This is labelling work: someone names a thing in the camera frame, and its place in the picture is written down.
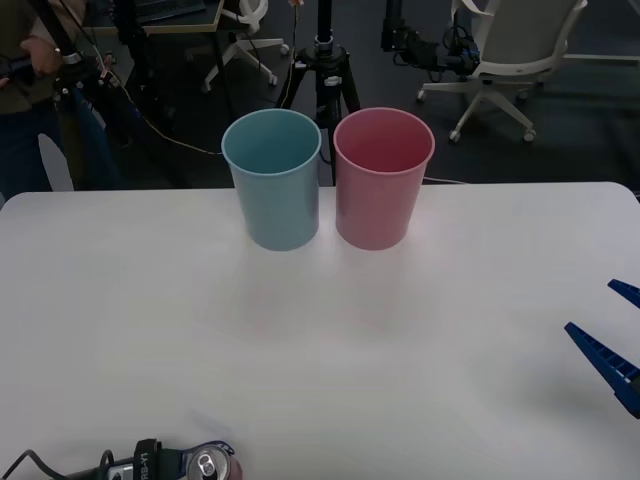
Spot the black camera tripod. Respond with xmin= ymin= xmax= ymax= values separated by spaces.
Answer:
xmin=275 ymin=0 xmax=362 ymax=187

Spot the person's hand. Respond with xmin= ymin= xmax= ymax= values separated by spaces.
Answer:
xmin=19 ymin=36 xmax=65 ymax=77

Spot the wooden desk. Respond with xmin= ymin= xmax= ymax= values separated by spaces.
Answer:
xmin=82 ymin=0 xmax=227 ymax=37

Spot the red drink can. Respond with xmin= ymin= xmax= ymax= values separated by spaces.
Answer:
xmin=188 ymin=443 xmax=246 ymax=480

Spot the small white office chair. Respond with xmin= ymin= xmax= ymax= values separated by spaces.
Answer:
xmin=201 ymin=0 xmax=291 ymax=94

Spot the pale blue plastic bin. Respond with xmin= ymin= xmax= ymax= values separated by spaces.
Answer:
xmin=220 ymin=108 xmax=322 ymax=252

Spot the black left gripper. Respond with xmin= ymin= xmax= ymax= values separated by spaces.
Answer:
xmin=133 ymin=438 xmax=237 ymax=480

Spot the large white office chair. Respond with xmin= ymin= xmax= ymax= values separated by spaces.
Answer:
xmin=416 ymin=0 xmax=589 ymax=145

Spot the pink plastic bin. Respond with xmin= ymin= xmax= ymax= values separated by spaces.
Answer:
xmin=332 ymin=106 xmax=436 ymax=251

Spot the black equipment with cables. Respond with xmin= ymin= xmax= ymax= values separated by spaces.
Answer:
xmin=381 ymin=0 xmax=482 ymax=82

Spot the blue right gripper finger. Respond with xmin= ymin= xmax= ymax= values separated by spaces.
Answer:
xmin=563 ymin=321 xmax=640 ymax=419
xmin=607 ymin=278 xmax=640 ymax=309

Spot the person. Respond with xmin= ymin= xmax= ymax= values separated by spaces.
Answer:
xmin=0 ymin=0 xmax=121 ymax=201

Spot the black tripod with silver collar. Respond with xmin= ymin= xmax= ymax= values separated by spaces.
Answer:
xmin=27 ymin=0 xmax=151 ymax=151

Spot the thin yellow cable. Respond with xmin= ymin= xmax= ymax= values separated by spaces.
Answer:
xmin=105 ymin=67 xmax=224 ymax=157

